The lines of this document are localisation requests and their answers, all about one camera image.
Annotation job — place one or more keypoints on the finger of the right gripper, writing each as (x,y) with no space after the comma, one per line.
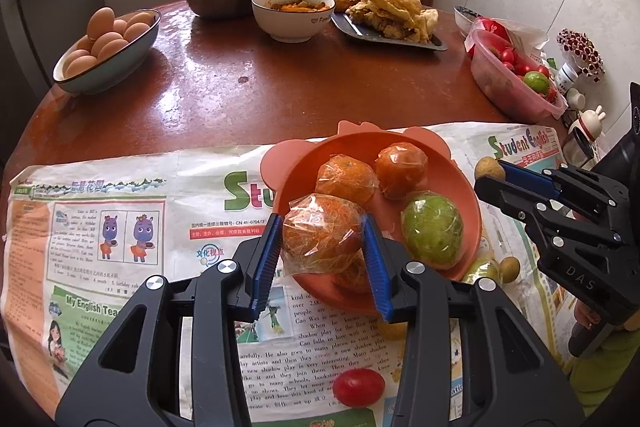
(595,228)
(564,184)

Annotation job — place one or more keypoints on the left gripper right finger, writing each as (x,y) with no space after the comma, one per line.
(471,358)

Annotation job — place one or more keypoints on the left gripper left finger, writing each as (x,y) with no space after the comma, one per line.
(170,356)

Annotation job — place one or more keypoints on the small yellow fruit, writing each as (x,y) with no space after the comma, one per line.
(489,166)
(510,269)

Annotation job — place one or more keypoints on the small green fruit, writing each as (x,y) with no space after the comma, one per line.
(483,266)

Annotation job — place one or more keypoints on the red cherry tomato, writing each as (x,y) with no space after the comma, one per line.
(358,388)

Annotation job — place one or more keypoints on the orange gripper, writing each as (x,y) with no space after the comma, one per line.
(347,177)

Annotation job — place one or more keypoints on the orange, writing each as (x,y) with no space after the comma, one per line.
(321,235)
(399,168)
(354,278)

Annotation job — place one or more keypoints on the right hand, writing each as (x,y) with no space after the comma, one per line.
(589,318)

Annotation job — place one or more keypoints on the rabbit figurine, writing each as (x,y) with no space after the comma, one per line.
(580,145)

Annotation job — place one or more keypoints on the right newspaper sheet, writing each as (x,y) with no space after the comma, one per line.
(526,152)

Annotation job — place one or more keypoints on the newspaper sheet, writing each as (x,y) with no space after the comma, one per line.
(526,152)
(83,237)

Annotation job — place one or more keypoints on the green fruit in basket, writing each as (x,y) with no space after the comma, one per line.
(537,81)

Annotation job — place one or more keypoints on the pink plastic basket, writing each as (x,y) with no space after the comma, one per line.
(497,68)

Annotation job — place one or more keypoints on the dried flower bouquet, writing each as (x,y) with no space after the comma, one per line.
(581,54)

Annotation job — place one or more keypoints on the white plastic bag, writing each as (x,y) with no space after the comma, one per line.
(529,39)

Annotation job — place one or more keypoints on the left newspaper sheet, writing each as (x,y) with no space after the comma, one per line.
(83,237)

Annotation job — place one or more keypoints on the wrapped orange in bowl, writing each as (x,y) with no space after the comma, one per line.
(399,168)

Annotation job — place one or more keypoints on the grey metal tray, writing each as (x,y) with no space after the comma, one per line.
(363,24)

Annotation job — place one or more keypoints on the fried food pile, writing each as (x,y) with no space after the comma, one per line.
(410,14)

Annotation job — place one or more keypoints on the orange plastic bowl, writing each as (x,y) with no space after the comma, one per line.
(290,168)

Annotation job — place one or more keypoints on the white ceramic food bowl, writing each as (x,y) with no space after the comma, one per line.
(292,21)

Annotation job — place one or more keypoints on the bowl of eggs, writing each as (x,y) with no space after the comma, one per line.
(112,48)

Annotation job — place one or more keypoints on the grey refrigerator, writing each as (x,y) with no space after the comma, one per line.
(34,34)

